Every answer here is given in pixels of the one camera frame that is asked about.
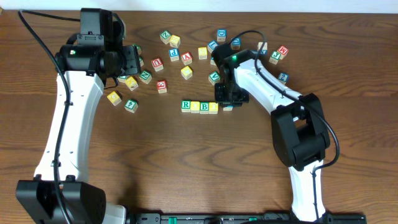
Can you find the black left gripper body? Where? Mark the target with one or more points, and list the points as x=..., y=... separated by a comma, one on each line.
x=132, y=60

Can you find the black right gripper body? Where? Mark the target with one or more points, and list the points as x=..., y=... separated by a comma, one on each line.
x=229, y=94

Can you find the blue T letter block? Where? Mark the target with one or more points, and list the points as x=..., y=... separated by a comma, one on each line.
x=228, y=108

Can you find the green B letter block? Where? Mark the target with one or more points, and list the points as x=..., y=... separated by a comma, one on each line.
x=204, y=107

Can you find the yellow O letter block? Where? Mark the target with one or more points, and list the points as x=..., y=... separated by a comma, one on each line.
x=194, y=106

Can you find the green R letter block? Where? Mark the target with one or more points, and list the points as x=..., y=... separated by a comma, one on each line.
x=185, y=106

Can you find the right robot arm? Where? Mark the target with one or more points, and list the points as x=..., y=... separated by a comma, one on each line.
x=300, y=134

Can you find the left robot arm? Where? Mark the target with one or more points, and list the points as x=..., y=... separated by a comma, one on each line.
x=59, y=191

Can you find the green 7 number block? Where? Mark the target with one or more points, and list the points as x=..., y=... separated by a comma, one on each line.
x=141, y=61

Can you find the green P letter block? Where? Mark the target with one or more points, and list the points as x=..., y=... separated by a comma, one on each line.
x=139, y=51

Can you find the green V block left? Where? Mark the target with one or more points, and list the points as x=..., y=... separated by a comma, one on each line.
x=122, y=79

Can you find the green v block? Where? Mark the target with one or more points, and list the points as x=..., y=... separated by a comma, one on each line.
x=122, y=79
x=214, y=77

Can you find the green V block centre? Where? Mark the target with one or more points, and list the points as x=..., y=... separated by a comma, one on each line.
x=214, y=77

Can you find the yellow X letter block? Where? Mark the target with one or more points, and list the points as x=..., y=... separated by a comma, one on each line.
x=131, y=83

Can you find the green N letter block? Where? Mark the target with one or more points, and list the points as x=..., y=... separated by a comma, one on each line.
x=145, y=77

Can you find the red U block left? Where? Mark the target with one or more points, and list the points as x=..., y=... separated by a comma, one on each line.
x=157, y=64

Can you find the blue L block lower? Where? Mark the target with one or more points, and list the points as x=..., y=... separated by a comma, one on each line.
x=212, y=62

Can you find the blue l block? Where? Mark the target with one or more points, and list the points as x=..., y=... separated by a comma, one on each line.
x=212, y=45
x=212, y=62

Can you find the yellow G letter block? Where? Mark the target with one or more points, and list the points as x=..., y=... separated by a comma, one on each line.
x=114, y=98

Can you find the green Z letter block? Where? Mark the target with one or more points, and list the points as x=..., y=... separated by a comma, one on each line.
x=165, y=36

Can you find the blue P letter block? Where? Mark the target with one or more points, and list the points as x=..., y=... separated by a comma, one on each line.
x=174, y=55

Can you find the green 4 number block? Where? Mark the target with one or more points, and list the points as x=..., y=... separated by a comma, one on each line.
x=131, y=106

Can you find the yellow C letter block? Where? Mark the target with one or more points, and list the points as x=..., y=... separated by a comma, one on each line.
x=186, y=72

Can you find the yellow block beside Z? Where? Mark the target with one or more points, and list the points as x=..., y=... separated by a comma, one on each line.
x=175, y=41

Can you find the yellow S letter block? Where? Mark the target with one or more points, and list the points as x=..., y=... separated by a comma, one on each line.
x=202, y=53

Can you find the blue L block upper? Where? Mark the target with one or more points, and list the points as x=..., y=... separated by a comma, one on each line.
x=212, y=45

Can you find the blue D block right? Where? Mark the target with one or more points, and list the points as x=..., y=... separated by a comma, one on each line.
x=236, y=44

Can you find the blue d block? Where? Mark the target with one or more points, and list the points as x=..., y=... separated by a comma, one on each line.
x=236, y=44
x=221, y=35

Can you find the red A letter block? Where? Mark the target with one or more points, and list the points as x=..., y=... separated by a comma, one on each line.
x=187, y=58

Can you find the blue X letter block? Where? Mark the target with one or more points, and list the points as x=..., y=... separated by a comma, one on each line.
x=262, y=47

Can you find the blue 2 number block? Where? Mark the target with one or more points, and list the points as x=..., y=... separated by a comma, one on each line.
x=283, y=78

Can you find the blue D block top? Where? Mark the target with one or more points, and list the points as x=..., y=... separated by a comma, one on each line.
x=221, y=35

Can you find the green J letter block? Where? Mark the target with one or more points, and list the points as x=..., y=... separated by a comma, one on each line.
x=275, y=57

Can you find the red M letter block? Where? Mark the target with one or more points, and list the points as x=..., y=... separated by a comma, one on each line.
x=283, y=50

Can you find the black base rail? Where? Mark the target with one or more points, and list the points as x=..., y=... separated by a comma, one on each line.
x=267, y=218

